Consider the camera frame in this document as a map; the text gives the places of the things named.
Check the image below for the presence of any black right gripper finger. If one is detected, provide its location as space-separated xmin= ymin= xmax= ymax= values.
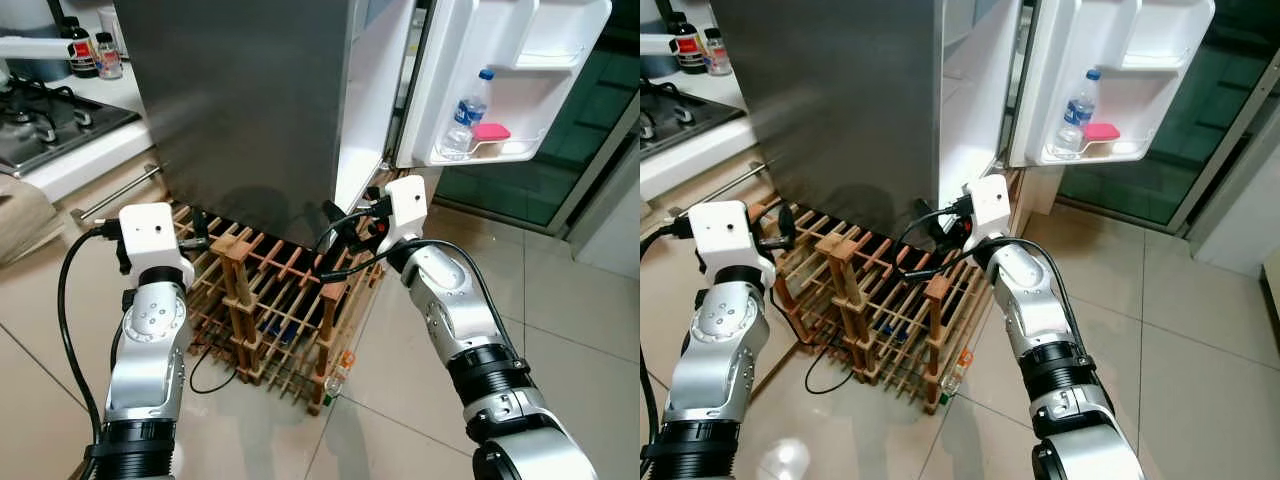
xmin=910 ymin=199 xmax=941 ymax=241
xmin=319 ymin=199 xmax=351 ymax=241

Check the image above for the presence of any steel grey fridge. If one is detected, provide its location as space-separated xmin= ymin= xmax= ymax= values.
xmin=710 ymin=0 xmax=1023 ymax=236
xmin=113 ymin=0 xmax=433 ymax=248

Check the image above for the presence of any white-lined fridge door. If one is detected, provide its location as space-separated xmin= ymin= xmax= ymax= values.
xmin=1008 ymin=0 xmax=1217 ymax=168
xmin=394 ymin=0 xmax=614 ymax=169

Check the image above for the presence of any wooden wine rack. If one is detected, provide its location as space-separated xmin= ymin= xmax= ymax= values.
xmin=765 ymin=203 xmax=991 ymax=416
xmin=168 ymin=203 xmax=387 ymax=417

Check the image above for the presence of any kitchen base cabinet unit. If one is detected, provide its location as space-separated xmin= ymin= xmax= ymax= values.
xmin=0 ymin=95 xmax=176 ymax=269
xmin=640 ymin=100 xmax=776 ymax=216

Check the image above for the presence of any clear water bottle blue cap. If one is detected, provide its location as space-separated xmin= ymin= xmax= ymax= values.
xmin=1050 ymin=68 xmax=1102 ymax=161
xmin=439 ymin=68 xmax=496 ymax=161

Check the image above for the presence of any steel gas hob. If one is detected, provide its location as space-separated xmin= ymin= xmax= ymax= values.
xmin=640 ymin=78 xmax=746 ymax=159
xmin=0 ymin=73 xmax=142 ymax=178

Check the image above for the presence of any small orange-labelled bottle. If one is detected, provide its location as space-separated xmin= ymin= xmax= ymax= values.
xmin=321 ymin=350 xmax=358 ymax=407
xmin=940 ymin=348 xmax=973 ymax=401

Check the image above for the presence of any small clear condiment bottle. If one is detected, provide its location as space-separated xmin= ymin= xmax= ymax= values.
xmin=94 ymin=31 xmax=125 ymax=82
xmin=703 ymin=27 xmax=733 ymax=77

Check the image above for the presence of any dark sauce bottle red label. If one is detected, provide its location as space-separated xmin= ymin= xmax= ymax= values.
xmin=668 ymin=12 xmax=709 ymax=75
xmin=60 ymin=15 xmax=100 ymax=80

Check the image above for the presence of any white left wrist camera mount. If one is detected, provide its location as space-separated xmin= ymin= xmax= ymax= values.
xmin=688 ymin=200 xmax=777 ymax=291
xmin=118 ymin=203 xmax=197 ymax=289

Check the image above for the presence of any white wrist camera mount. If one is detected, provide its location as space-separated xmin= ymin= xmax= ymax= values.
xmin=118 ymin=203 xmax=197 ymax=289
xmin=963 ymin=175 xmax=1011 ymax=251
xmin=378 ymin=175 xmax=430 ymax=253
xmin=688 ymin=200 xmax=777 ymax=291

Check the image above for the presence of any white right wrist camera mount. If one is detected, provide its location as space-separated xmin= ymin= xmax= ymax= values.
xmin=378 ymin=175 xmax=430 ymax=253
xmin=963 ymin=175 xmax=1011 ymax=251

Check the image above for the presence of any metal cabinet bar handle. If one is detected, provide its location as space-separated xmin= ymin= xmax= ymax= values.
xmin=668 ymin=160 xmax=776 ymax=219
xmin=69 ymin=162 xmax=162 ymax=222

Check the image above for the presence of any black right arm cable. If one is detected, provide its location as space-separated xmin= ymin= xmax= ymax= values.
xmin=312 ymin=195 xmax=521 ymax=351
xmin=893 ymin=195 xmax=1091 ymax=346

